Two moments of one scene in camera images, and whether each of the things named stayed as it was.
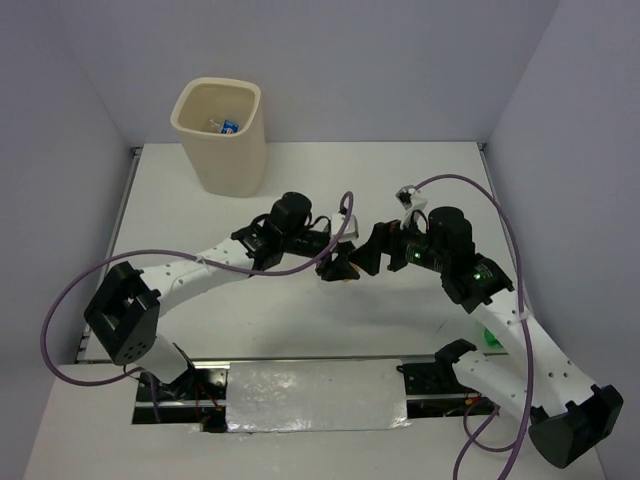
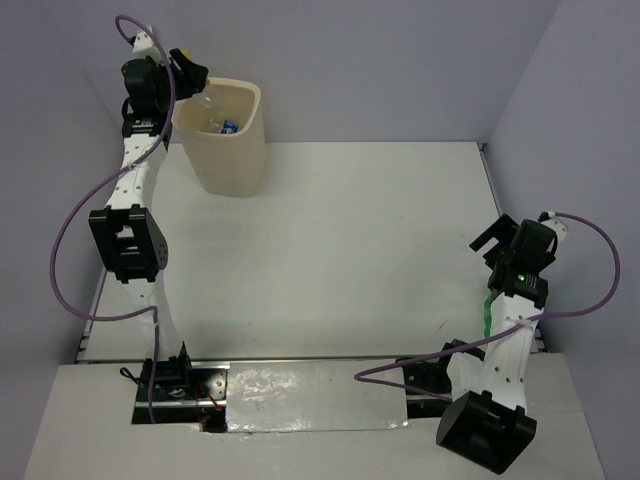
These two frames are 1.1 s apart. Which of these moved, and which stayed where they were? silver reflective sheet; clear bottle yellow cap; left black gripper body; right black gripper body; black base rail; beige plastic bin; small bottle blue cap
Moved: right black gripper body; clear bottle yellow cap; left black gripper body
Stayed: silver reflective sheet; beige plastic bin; small bottle blue cap; black base rail
